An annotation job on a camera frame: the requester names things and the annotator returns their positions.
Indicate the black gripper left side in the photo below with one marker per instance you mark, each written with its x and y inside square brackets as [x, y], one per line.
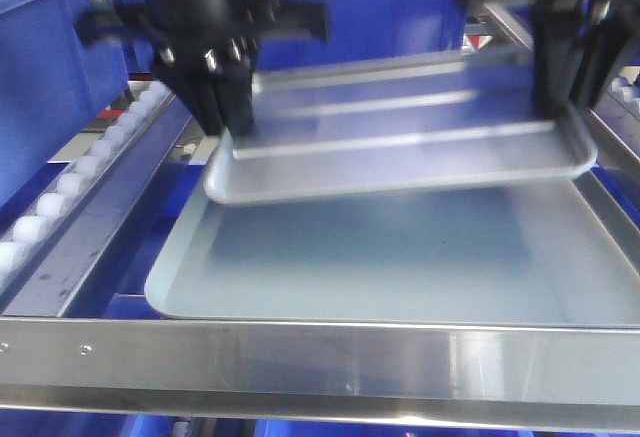
[194, 26]

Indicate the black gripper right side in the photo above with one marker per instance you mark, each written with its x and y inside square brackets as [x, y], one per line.
[598, 38]

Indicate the small silver ribbed tray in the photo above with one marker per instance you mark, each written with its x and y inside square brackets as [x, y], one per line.
[432, 121]

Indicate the large grey tray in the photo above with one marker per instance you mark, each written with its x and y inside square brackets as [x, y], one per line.
[530, 254]

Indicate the far right white roller track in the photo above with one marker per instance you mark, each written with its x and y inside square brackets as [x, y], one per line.
[626, 94]

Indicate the white roller track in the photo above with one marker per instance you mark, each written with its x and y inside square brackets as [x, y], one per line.
[55, 205]
[626, 94]

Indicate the large blue bin upper left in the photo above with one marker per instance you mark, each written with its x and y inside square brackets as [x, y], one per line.
[52, 85]

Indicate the blue bin rear centre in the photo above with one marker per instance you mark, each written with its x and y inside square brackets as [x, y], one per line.
[372, 29]

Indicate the far left white roller track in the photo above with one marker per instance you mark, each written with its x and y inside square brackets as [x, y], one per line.
[55, 205]

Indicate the steel front shelf rail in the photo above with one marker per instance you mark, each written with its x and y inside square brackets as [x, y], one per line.
[541, 378]

